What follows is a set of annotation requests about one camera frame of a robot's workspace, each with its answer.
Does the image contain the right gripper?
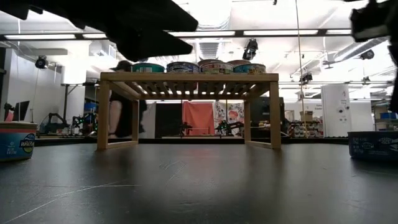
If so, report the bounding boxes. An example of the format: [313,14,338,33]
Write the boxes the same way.
[349,0,398,113]

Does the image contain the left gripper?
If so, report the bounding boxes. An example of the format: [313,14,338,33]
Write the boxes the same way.
[29,0,199,63]

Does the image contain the teal label tin can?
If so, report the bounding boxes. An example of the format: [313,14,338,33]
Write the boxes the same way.
[131,62,166,73]

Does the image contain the silver-lidded tin can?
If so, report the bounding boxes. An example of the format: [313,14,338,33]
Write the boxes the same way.
[166,61,200,74]

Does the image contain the green label tin can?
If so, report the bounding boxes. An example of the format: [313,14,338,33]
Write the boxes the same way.
[200,63,234,75]

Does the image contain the background shelf blue bin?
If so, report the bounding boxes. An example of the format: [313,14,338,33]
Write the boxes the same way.
[373,104,398,132]

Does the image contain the wooden slatted shelf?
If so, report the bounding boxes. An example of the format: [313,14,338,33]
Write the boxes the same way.
[96,72,282,151]

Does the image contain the background goods shelf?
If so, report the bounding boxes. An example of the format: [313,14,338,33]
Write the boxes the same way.
[284,121,324,138]

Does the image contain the white tall cabinet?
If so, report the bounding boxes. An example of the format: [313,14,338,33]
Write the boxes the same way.
[320,83,374,138]

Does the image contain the dark blue label tin can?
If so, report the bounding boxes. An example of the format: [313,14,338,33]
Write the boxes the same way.
[347,130,398,162]

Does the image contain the white panel on stand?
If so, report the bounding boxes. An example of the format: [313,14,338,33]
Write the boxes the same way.
[60,63,88,85]

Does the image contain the white curtain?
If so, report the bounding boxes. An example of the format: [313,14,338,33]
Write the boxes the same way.
[139,101,157,139]

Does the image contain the person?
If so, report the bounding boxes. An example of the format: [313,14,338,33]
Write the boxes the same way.
[107,60,149,139]

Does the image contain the blue storage bin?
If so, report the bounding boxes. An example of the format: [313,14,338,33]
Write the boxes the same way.
[83,101,98,121]

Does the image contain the cardboard box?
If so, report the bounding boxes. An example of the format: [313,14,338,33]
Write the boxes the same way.
[299,110,314,123]

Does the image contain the orange backdrop cloth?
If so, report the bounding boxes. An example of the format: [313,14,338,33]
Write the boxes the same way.
[182,101,215,137]

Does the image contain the black stand pole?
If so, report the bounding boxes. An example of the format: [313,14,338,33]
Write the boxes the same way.
[60,82,82,119]

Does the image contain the background table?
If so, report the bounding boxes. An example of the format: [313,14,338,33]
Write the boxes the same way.
[161,135,246,140]

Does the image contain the illustrated white poster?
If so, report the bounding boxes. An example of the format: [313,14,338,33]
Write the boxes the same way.
[213,100,246,135]

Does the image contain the black cabinet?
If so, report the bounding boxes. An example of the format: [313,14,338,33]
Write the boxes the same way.
[251,96,285,125]

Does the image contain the black monitor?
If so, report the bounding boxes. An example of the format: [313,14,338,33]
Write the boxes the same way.
[3,100,31,123]

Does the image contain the slanted grey ceiling duct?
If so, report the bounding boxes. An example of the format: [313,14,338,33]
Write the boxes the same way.
[334,37,389,62]

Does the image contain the round silver ventilation duct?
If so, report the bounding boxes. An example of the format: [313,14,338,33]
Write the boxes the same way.
[192,0,233,31]

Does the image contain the yellow hanging cord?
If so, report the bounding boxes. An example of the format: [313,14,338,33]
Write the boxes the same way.
[294,0,309,138]

